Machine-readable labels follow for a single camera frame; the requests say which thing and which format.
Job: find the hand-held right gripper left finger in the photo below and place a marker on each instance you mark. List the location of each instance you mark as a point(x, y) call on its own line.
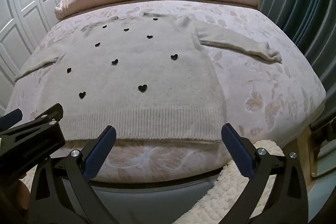
point(98, 153)

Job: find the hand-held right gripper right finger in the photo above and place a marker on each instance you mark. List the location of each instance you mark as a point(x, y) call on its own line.
point(237, 151)

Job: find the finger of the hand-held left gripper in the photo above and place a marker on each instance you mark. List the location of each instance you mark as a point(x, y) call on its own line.
point(39, 137)
point(11, 116)

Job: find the cream sweater with black hearts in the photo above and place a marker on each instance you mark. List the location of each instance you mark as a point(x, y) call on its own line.
point(157, 69)

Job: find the person's left hand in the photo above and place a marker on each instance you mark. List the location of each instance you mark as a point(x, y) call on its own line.
point(21, 196)

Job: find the white fluffy rug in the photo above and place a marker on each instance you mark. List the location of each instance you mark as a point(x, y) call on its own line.
point(236, 200)

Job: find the wooden bedside cabinet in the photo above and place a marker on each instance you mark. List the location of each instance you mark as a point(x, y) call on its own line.
point(320, 155)

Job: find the floral bed sheet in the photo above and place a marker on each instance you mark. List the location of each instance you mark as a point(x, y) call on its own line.
point(262, 56)

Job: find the white panelled wardrobe door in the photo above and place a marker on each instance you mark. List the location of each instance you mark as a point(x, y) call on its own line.
point(23, 3)

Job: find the grey bed frame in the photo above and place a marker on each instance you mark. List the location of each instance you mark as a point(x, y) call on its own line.
point(147, 200)

